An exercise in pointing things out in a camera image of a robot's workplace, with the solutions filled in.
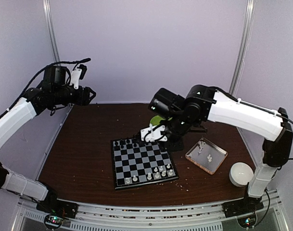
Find front aluminium rail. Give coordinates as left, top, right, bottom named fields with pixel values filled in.
left=9, top=190, right=292, bottom=231

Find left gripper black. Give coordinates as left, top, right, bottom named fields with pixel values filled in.
left=52, top=83, right=96, bottom=106

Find white piece passed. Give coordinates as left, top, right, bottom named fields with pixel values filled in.
left=132, top=175, right=138, bottom=182

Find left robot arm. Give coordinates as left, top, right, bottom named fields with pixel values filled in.
left=0, top=64, right=96, bottom=214

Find aluminium frame post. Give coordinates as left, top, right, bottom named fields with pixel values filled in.
left=229, top=0, right=255, bottom=96
left=42, top=0, right=60, bottom=62

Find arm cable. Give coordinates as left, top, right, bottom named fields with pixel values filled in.
left=0, top=57, right=91, bottom=126
left=278, top=108, right=293, bottom=162

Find white chess piece tall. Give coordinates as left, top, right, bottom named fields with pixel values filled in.
left=147, top=172, right=152, bottom=180

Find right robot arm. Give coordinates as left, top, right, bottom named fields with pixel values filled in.
left=140, top=85, right=293, bottom=213

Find right aluminium frame post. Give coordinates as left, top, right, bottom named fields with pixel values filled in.
left=229, top=0, right=255, bottom=96

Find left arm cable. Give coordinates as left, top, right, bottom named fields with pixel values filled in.
left=0, top=57, right=91, bottom=126

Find metal wooden tray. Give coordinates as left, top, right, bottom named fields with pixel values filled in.
left=185, top=137, right=228, bottom=175

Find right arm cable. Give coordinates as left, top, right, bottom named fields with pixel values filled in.
left=278, top=108, right=293, bottom=162

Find left aluminium frame post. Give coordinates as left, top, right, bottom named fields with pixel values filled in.
left=42, top=0, right=60, bottom=62

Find black white chessboard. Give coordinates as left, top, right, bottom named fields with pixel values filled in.
left=111, top=138, right=179, bottom=190

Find green plate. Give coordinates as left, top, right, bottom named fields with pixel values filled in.
left=149, top=115, right=172, bottom=127

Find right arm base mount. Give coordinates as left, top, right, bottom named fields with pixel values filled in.
left=222, top=199, right=264, bottom=229

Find white bowl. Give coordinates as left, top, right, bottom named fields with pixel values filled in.
left=229, top=162, right=254, bottom=187

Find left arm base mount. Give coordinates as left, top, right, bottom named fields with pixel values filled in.
left=34, top=200, right=78, bottom=231

